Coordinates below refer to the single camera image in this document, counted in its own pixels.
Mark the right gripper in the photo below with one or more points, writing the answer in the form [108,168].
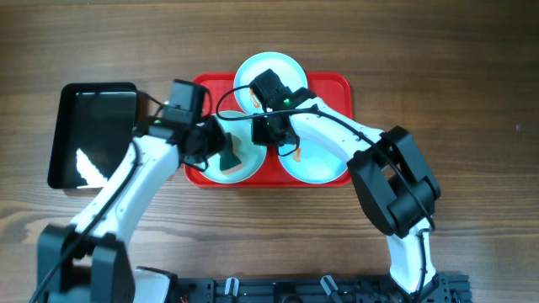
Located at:
[269,135]

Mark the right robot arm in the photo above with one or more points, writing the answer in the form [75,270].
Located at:
[395,186]

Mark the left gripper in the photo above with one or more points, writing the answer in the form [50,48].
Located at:
[221,141]

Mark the green and orange sponge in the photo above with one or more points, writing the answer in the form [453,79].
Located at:
[229,161]

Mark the black rectangular water basin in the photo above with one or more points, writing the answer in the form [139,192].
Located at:
[92,134]

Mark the red plastic tray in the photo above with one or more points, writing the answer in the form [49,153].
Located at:
[332,87]

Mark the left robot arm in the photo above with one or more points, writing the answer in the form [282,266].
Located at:
[87,260]

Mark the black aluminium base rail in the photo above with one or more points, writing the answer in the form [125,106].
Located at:
[362,289]

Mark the white plate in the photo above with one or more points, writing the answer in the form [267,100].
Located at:
[251,155]
[289,71]
[310,163]

